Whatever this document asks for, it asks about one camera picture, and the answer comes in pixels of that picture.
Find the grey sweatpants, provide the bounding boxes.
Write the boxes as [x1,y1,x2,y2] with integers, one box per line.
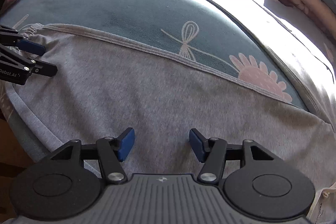
[3,0,336,224]

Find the teal floral bed sheet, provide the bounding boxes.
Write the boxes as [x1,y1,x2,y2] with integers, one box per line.
[0,0,336,162]

